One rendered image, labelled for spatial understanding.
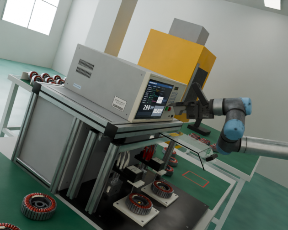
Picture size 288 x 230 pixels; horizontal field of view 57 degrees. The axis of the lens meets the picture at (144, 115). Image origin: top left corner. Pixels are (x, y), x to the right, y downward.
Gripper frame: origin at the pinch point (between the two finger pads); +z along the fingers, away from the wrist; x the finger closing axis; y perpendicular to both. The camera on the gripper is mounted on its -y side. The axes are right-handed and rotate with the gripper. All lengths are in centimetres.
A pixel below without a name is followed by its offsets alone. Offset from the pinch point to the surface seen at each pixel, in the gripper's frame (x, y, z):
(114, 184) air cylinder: -22.6, 34.7, 17.4
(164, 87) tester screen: -12.0, -6.7, -1.7
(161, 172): 2.1, 33.4, 6.6
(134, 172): -23.5, 28.7, 7.3
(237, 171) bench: 137, 57, -11
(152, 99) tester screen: -18.7, -1.1, 0.9
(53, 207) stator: -52, 36, 23
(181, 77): 326, -63, 108
